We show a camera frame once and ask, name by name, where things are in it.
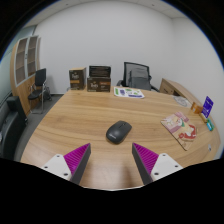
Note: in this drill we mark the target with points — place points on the black mesh office chair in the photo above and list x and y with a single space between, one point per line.
135 66

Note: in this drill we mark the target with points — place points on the black carton box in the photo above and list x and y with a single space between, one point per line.
100 71

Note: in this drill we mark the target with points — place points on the black computer mouse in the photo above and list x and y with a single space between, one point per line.
118 132

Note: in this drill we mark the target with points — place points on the small yellowish box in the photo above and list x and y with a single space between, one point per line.
203 117

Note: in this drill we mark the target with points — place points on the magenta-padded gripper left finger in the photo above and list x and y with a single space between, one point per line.
77 159

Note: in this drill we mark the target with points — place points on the grey backpack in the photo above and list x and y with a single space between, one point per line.
140 80

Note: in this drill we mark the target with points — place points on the purple sign stand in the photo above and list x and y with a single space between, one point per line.
207 106

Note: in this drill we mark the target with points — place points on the tall brown carton box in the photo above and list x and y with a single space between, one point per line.
77 79

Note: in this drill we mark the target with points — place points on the wooden shelf unit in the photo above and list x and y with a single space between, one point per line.
23 63

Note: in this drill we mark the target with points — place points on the black visitor chair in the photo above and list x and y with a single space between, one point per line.
40 78

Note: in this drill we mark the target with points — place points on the black leather sofa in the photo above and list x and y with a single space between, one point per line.
10 126

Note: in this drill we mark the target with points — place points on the wide brown carton box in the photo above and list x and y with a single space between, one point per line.
98 84

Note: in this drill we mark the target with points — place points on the white sticker sheet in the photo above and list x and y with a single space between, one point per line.
128 92

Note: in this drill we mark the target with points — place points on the orange box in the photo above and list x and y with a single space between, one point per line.
196 108

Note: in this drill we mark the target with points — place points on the wooden side cabinet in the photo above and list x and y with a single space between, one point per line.
175 87

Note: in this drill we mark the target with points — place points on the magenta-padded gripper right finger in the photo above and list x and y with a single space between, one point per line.
146 159

